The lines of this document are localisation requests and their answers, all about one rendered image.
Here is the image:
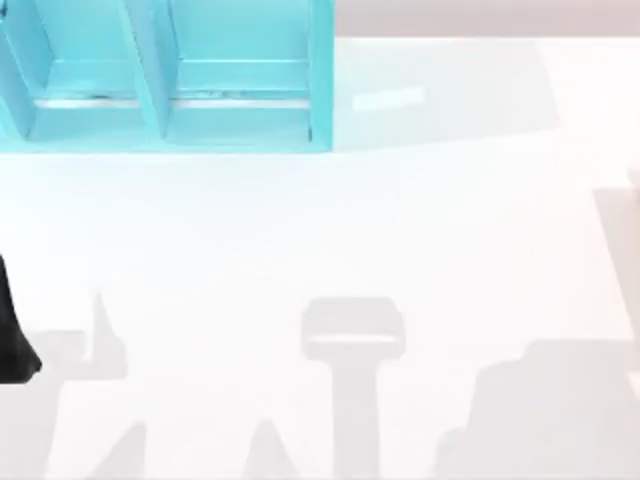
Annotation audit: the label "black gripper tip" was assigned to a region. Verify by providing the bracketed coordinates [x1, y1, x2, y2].
[0, 255, 43, 386]

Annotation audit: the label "light blue rack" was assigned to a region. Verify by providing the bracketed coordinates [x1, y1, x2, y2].
[0, 0, 335, 155]

